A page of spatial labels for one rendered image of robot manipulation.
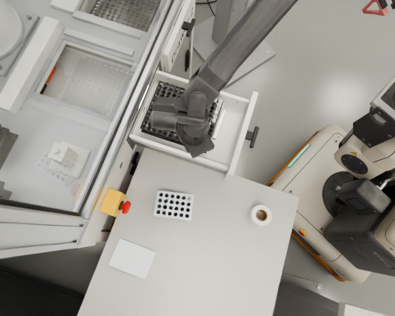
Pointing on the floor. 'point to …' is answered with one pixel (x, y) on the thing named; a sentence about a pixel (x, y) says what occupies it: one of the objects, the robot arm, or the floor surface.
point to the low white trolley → (195, 246)
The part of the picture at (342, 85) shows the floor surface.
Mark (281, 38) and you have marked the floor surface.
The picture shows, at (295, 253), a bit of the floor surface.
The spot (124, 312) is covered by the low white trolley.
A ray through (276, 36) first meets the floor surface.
